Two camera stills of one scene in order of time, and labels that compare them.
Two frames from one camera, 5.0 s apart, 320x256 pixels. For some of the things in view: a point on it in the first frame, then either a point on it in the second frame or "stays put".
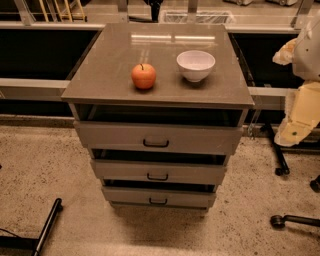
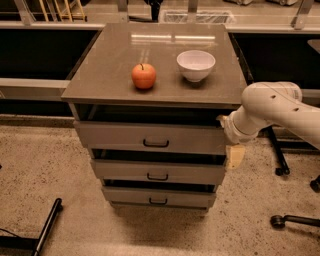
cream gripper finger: (292, 133) → (234, 155)
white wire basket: (200, 17) stays put
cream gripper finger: (284, 56) → (223, 118)
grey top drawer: (160, 136) stays put
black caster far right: (315, 184) stays put
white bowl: (195, 65) stays put
